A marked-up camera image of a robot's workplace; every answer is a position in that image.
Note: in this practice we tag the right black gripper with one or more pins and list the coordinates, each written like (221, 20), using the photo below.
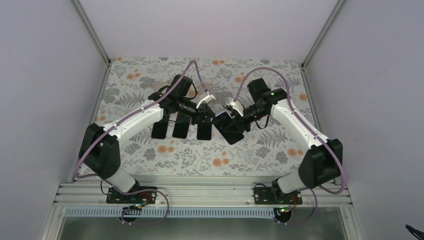
(241, 124)

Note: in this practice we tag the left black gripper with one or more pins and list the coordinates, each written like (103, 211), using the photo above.
(200, 116)

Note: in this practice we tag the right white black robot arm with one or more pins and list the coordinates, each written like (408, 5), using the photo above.
(323, 157)

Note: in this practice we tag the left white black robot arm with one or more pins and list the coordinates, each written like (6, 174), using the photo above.
(100, 148)

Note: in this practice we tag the floral table mat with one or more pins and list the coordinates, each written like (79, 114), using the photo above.
(267, 150)

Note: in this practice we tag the black object bottom corner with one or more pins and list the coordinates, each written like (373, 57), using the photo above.
(415, 232)

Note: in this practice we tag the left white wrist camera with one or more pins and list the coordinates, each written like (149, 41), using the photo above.
(204, 99)

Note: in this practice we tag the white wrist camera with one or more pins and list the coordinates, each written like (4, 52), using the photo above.
(204, 99)
(234, 105)

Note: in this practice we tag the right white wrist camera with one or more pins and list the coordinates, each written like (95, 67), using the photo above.
(234, 105)

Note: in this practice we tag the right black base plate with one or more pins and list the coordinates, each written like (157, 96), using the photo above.
(266, 196)

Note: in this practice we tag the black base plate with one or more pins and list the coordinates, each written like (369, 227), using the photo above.
(148, 196)
(266, 196)

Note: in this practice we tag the slotted grey cable duct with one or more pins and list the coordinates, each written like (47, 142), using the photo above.
(173, 212)

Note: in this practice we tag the aluminium rail frame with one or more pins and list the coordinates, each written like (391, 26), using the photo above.
(198, 191)

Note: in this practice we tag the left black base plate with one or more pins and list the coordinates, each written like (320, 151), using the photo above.
(148, 196)

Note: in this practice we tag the left aluminium corner post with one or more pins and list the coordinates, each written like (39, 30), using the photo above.
(91, 31)

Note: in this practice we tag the aluminium corner post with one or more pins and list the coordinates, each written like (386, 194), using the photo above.
(328, 23)
(91, 31)

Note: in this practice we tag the right aluminium corner post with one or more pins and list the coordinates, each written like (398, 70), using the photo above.
(328, 23)

